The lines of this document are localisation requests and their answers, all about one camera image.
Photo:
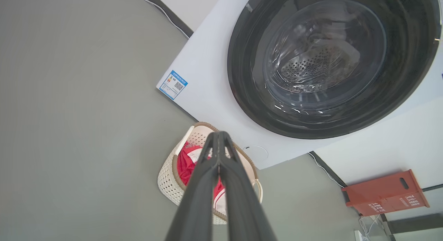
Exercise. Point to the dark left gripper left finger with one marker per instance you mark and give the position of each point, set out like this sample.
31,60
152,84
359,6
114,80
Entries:
200,199

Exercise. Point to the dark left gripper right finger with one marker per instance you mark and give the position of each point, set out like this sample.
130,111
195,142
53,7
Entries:
242,206

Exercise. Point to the white perforated laundry basket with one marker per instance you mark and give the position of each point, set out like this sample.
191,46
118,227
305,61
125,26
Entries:
166,185

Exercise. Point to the red and white garment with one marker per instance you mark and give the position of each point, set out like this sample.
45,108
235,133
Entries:
185,168

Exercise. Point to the round white filter cover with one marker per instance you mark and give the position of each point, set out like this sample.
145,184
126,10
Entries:
256,154

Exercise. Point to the blue energy label sticker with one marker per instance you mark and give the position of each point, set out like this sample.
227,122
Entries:
173,84

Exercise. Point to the white power strip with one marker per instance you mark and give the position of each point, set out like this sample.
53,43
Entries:
358,235

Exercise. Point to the white front-load washing machine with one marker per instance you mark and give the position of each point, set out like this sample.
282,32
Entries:
207,78

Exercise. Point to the round black glass washer door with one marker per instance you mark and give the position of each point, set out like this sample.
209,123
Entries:
249,78

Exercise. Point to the red fire equipment box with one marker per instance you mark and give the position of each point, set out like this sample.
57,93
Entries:
384,192

